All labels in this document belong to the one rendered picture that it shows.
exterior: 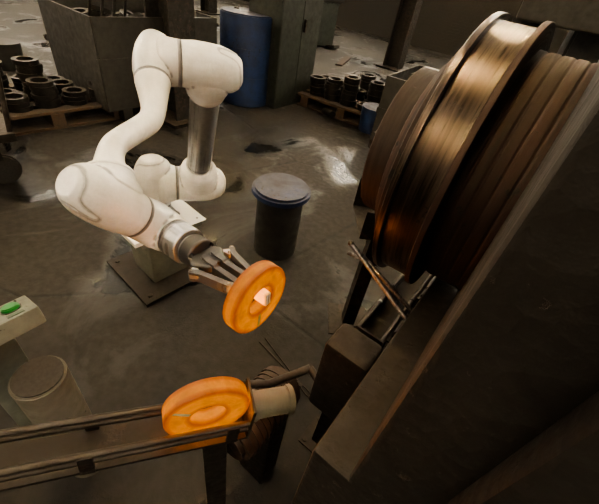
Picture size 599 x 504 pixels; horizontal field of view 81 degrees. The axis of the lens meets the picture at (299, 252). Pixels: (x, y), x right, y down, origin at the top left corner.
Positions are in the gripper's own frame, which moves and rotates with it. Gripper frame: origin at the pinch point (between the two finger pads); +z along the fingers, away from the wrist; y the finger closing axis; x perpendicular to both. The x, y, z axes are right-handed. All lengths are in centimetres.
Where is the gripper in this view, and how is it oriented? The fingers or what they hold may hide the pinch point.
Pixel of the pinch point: (255, 291)
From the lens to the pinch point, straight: 72.0
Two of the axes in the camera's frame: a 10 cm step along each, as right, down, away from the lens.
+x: 0.9, -7.8, -6.2
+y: -6.1, 4.5, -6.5
